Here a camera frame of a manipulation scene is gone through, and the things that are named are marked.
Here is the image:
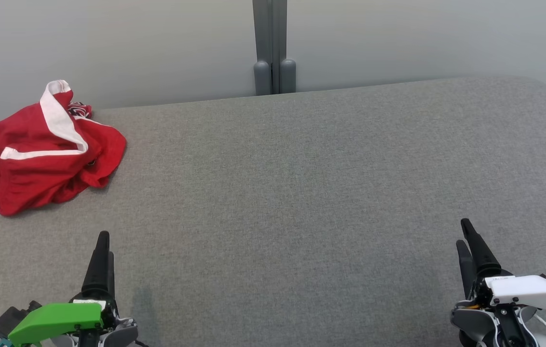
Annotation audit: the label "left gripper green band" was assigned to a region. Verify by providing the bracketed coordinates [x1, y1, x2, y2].
[8, 230, 121, 347]

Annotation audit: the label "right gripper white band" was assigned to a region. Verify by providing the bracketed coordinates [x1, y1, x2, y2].
[456, 218, 546, 312]

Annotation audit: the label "red shorts white stripes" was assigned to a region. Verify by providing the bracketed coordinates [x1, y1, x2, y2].
[0, 80, 128, 216]

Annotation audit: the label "grey partition post red strip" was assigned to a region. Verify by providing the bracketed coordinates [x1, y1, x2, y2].
[253, 0, 297, 95]

